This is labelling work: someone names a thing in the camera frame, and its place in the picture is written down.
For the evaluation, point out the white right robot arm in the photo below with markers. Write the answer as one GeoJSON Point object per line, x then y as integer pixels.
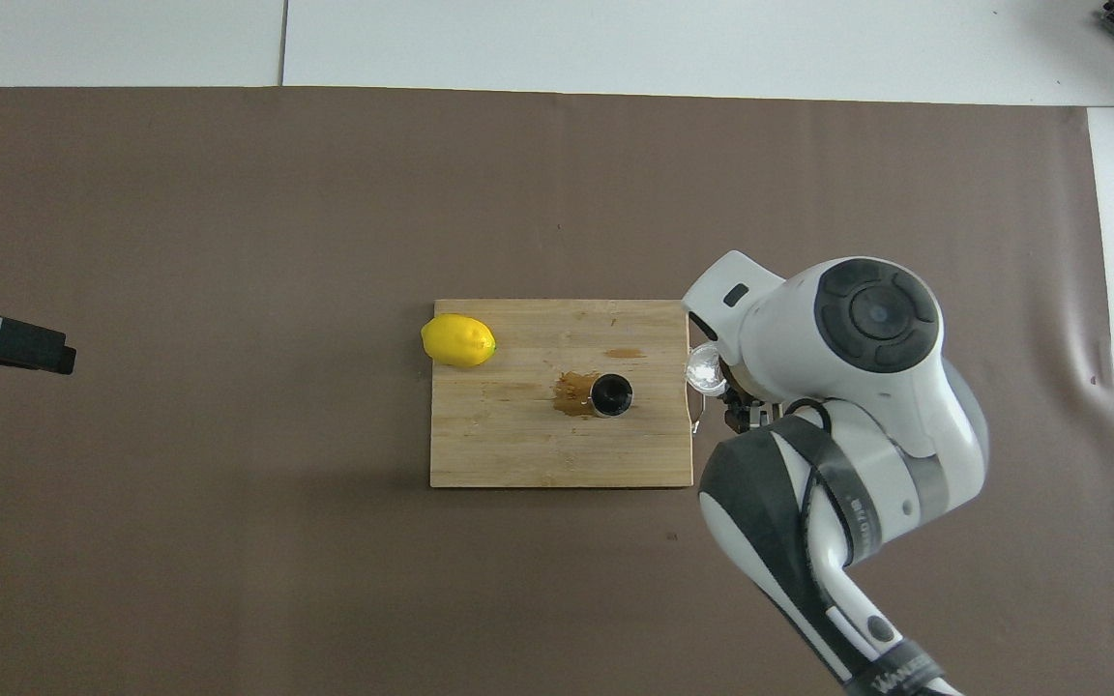
{"type": "Point", "coordinates": [789, 329]}

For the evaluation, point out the yellow lemon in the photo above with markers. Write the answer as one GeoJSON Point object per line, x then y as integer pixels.
{"type": "Point", "coordinates": [458, 340]}

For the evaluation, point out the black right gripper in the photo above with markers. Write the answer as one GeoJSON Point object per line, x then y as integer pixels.
{"type": "Point", "coordinates": [748, 385]}

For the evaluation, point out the steel double jigger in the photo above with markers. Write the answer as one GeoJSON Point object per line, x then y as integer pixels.
{"type": "Point", "coordinates": [611, 394]}

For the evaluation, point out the brown paper table mat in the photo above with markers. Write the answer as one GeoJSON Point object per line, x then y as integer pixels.
{"type": "Point", "coordinates": [228, 532]}

